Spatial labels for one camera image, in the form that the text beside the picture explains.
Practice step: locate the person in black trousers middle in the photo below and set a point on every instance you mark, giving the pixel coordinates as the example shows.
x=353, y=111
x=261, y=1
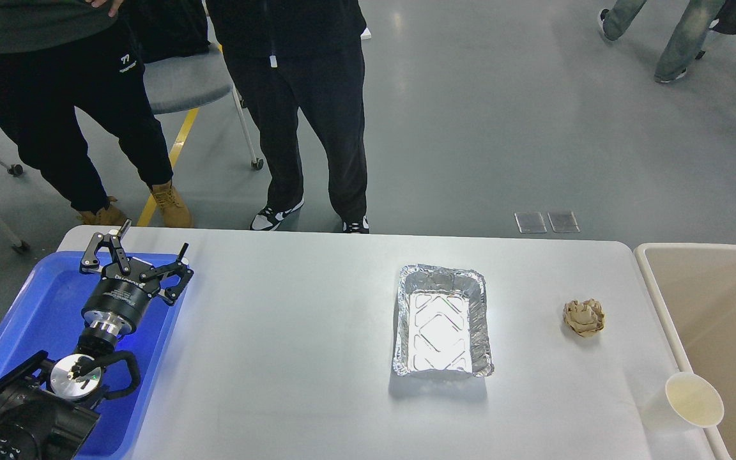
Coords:
x=301, y=57

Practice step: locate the person in black trousers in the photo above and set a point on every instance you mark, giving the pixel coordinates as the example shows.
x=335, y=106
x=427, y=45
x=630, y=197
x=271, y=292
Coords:
x=57, y=57
x=301, y=57

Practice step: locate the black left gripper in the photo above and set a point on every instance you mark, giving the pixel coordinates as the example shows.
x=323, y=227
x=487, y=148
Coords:
x=122, y=295

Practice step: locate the white paper cup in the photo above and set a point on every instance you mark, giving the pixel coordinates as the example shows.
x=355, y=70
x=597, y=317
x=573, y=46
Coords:
x=684, y=402

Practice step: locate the grey office chair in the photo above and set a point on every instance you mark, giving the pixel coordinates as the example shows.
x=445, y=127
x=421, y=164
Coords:
x=184, y=83

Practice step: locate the floor socket plate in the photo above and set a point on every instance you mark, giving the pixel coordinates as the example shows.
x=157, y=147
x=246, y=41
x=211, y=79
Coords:
x=530, y=222
x=563, y=222

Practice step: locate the person in green jeans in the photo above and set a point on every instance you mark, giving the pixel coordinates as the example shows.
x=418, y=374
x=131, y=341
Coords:
x=686, y=39

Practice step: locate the black bag on chair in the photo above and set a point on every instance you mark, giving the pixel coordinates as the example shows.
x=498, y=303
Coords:
x=167, y=29

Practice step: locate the crumpled brown paper ball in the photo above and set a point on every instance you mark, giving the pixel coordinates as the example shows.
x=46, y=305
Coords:
x=585, y=318

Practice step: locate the beige plastic bin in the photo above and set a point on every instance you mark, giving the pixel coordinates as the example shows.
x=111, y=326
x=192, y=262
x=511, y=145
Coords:
x=693, y=286

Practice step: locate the person in black trousers left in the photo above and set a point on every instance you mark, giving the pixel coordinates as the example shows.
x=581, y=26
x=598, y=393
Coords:
x=57, y=57

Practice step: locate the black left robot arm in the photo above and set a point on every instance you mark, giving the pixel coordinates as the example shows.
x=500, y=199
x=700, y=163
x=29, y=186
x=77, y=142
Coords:
x=80, y=348

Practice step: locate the floor socket plate right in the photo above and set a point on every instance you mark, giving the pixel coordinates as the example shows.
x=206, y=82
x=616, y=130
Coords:
x=563, y=222

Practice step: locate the aluminium foil tray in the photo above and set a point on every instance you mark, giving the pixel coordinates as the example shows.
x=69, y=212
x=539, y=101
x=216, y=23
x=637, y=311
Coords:
x=442, y=329

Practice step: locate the blue plastic tray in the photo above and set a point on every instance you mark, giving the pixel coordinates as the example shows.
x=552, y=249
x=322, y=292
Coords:
x=46, y=316

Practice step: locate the floor socket plate left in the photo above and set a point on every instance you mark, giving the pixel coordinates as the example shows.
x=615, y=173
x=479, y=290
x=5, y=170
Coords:
x=530, y=222

